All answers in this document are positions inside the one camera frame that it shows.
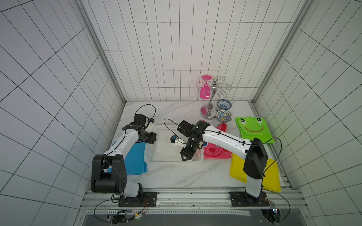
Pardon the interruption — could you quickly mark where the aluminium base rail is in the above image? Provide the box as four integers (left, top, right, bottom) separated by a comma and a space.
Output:
80, 187, 307, 217

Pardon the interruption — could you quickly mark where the blue raincoat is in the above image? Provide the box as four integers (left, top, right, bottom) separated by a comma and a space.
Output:
124, 143, 148, 175

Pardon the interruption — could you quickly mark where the far blue patterned bowl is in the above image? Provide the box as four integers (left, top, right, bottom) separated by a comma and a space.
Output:
217, 99, 232, 110

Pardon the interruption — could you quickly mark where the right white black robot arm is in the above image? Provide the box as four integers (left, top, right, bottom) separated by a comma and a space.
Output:
170, 121, 269, 207

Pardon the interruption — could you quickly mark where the near blue patterned bowl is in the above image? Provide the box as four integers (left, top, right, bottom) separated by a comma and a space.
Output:
216, 110, 232, 123

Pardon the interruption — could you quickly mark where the white plastic perforated basket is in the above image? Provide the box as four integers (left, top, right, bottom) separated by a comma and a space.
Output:
144, 125, 204, 165

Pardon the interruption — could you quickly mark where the pink bunny face raincoat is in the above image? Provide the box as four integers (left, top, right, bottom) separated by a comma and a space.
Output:
203, 122, 233, 159

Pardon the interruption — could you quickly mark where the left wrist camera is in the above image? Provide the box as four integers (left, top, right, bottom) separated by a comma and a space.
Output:
144, 118, 155, 133

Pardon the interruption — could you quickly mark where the blue patterned bowl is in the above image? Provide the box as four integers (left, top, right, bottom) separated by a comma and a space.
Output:
217, 99, 232, 110
216, 110, 232, 123

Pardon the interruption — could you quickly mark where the pink plastic wine glass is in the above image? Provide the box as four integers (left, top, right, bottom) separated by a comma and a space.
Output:
199, 75, 213, 99

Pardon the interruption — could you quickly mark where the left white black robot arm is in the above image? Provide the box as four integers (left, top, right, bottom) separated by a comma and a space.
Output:
90, 114, 156, 207

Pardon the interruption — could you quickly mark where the yellow folded raincoat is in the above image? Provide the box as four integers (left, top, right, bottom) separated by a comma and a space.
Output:
230, 154, 281, 193

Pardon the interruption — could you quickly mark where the silver metal glass rack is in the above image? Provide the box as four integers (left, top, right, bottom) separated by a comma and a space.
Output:
196, 76, 232, 120

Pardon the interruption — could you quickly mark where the green frog face raincoat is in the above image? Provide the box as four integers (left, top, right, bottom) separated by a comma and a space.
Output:
236, 117, 275, 144

